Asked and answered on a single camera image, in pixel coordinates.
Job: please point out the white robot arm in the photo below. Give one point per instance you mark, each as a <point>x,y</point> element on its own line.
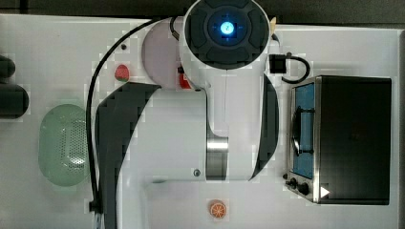
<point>224,127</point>

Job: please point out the orange slice toy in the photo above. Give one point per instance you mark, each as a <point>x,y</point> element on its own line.
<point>217,209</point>

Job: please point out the green perforated colander basket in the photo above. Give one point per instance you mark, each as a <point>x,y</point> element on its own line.
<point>62,151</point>

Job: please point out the black toaster oven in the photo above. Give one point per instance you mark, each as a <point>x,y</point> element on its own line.
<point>340,140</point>

